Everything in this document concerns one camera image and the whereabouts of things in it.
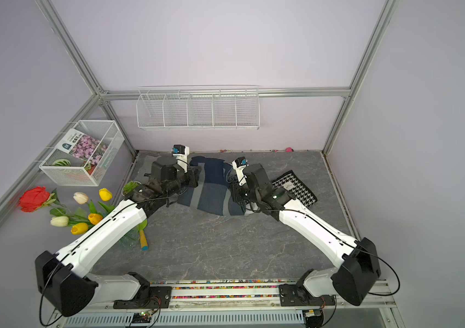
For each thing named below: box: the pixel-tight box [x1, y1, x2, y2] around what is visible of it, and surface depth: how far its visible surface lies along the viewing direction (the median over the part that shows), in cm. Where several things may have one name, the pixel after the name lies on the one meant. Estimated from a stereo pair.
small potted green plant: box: [121, 180, 142, 197], surface depth 95 cm
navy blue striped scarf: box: [177, 155, 246, 216], surface depth 80 cm
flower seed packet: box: [55, 128, 109, 167], surface depth 76 cm
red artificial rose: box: [18, 185, 63, 213], surface depth 61 cm
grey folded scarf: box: [134, 155, 162, 186], surface depth 111 cm
